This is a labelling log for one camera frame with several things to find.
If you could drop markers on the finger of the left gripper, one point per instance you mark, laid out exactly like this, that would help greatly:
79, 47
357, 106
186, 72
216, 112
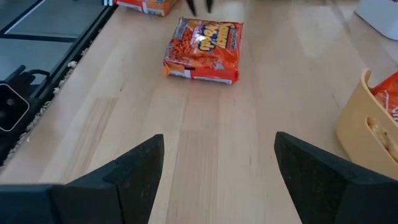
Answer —
210, 5
192, 7

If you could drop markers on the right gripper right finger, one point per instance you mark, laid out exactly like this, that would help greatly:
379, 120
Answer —
335, 196

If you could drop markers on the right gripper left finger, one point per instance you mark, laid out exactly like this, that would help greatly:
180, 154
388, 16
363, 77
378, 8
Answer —
93, 199

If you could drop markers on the red Saucy Noods pack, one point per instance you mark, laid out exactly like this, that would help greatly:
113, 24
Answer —
202, 53
149, 6

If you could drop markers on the yellow plastic bin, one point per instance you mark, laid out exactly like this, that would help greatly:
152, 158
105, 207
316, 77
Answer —
354, 133

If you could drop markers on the orange chicken noodle pack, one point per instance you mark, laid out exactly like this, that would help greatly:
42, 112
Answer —
382, 137
388, 93

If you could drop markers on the white plastic bin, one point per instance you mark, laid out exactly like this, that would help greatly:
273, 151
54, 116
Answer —
379, 15

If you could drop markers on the black metal table frame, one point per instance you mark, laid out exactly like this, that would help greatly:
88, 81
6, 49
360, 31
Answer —
94, 29

